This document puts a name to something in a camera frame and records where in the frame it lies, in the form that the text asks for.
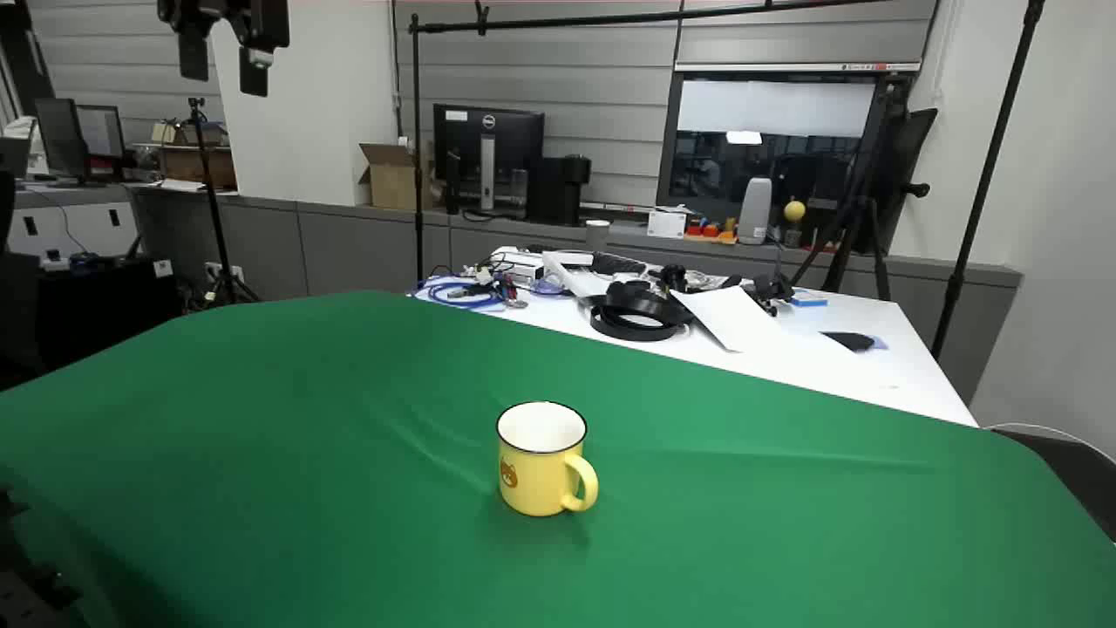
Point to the yellow enamel mug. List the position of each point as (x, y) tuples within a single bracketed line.
[(542, 464)]

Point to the white box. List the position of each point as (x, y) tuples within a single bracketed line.
[(667, 222)]

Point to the white paper sheet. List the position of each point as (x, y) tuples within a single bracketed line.
[(731, 315)]

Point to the black computer monitor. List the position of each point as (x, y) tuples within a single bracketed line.
[(487, 153)]

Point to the cardboard box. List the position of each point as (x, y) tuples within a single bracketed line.
[(388, 175)]

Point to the white cylindrical speaker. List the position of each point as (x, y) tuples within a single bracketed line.
[(753, 215)]

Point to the yellow ball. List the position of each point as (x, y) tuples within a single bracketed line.
[(792, 209)]

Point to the green tablecloth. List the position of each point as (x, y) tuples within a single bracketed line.
[(335, 464)]

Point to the black light stand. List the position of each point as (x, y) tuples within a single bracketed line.
[(227, 284)]

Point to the black camera tripod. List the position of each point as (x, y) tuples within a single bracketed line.
[(881, 186)]

